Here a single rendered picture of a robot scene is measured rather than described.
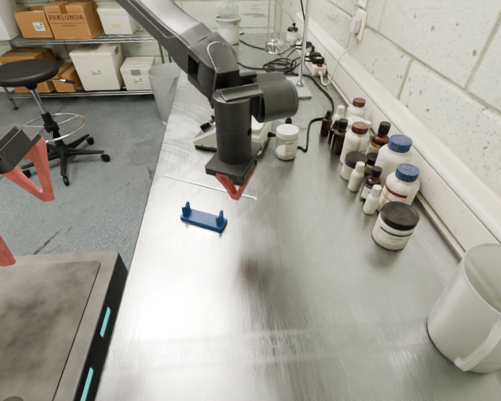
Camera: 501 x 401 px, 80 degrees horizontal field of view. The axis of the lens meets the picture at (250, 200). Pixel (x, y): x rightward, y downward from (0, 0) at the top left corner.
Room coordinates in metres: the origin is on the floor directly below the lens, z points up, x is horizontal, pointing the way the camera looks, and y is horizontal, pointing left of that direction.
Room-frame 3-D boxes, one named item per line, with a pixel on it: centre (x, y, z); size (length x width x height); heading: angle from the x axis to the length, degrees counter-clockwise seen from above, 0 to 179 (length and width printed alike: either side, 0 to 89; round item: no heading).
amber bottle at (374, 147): (0.68, -0.34, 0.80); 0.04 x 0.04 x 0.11
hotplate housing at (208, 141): (0.77, 0.04, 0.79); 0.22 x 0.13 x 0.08; 74
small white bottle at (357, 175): (0.56, -0.25, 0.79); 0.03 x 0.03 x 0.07
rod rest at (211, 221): (0.45, 0.10, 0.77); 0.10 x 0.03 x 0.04; 69
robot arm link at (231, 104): (0.43, 0.02, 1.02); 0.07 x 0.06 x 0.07; 115
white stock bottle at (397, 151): (0.57, -0.33, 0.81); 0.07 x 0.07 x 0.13
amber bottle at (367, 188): (0.53, -0.28, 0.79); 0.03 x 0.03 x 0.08
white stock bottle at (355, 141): (0.68, -0.27, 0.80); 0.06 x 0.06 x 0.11
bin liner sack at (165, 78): (2.36, 0.62, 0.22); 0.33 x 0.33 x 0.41
